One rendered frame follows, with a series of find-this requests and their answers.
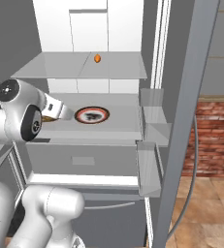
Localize grey fridge shelf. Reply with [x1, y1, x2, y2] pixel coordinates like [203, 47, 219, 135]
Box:
[32, 92, 144, 141]

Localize clear fridge door bin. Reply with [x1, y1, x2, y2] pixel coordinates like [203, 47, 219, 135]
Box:
[135, 140, 165, 199]
[138, 87, 174, 148]

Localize brown chicken drumstick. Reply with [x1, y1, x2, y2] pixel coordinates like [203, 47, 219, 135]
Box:
[41, 113, 58, 123]

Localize grey wall cupboards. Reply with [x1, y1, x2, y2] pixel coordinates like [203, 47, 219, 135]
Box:
[199, 0, 224, 99]

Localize red rimmed plate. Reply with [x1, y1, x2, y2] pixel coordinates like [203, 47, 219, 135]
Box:
[74, 106, 112, 125]

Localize curved grey door handle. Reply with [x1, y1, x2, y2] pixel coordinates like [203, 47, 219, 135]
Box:
[166, 113, 201, 242]

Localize grey freezer drawer front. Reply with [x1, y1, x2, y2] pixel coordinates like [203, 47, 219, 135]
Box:
[70, 193, 149, 248]

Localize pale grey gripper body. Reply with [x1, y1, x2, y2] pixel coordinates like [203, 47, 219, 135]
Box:
[58, 102, 76, 122]

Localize grey fridge crisper drawer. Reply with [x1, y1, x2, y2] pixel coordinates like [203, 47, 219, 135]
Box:
[25, 139, 141, 177]

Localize clear glass fridge shelf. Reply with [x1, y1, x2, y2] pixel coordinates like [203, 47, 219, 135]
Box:
[10, 50, 148, 80]

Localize grey freezer drawer handle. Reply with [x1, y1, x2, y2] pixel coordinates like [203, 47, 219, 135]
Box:
[83, 201, 141, 211]

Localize grey fridge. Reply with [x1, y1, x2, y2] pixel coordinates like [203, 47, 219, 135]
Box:
[10, 0, 171, 248]

